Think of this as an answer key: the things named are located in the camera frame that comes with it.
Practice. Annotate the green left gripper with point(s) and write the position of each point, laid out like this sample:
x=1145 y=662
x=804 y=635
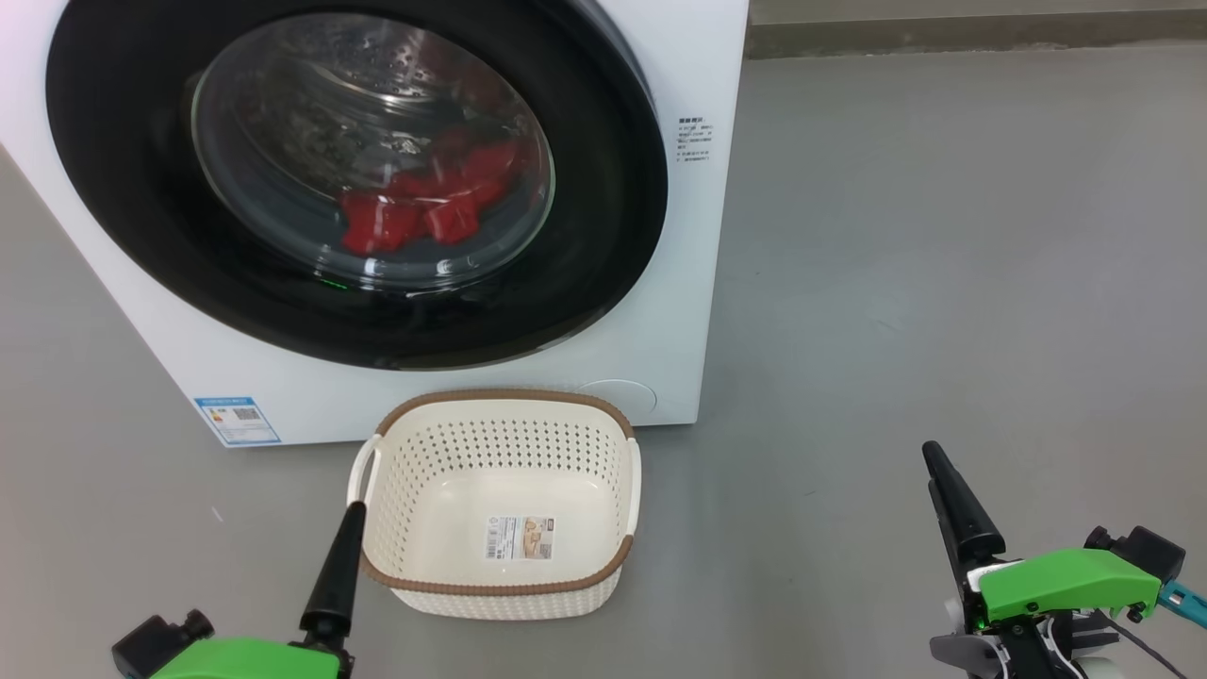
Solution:
x=255 y=660

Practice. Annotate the round white filter cover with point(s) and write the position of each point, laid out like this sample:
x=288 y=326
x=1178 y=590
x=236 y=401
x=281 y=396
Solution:
x=622 y=396

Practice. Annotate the red garment with white stripes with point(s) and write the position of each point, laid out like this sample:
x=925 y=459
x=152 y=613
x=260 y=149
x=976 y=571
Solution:
x=453 y=217

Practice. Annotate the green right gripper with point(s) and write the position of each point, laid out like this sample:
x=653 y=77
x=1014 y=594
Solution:
x=1066 y=580

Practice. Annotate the small black text label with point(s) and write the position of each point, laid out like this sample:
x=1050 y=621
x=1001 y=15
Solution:
x=695 y=140

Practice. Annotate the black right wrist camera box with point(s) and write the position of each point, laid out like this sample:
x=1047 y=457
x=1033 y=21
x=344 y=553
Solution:
x=1150 y=552

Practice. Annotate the cream basket with brown rim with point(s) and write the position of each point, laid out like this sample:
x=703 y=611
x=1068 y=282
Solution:
x=500 y=490

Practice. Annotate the blue energy label sticker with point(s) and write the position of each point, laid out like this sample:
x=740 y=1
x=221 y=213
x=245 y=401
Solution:
x=238 y=421

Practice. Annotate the washing machine glass door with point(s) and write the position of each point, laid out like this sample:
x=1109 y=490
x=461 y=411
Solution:
x=113 y=189

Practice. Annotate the teal right camera connector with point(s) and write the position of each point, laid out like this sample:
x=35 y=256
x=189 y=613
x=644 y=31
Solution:
x=1183 y=604

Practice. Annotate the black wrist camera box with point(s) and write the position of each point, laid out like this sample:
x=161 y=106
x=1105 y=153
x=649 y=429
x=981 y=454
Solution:
x=151 y=646
x=1150 y=552

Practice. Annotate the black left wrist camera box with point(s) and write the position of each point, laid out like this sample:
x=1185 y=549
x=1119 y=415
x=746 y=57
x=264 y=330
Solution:
x=151 y=646

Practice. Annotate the white front-load washing machine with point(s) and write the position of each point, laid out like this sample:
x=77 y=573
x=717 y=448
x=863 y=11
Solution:
x=688 y=283

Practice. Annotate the printed label sticker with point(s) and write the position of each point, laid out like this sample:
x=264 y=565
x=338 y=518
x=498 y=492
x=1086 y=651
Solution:
x=520 y=538

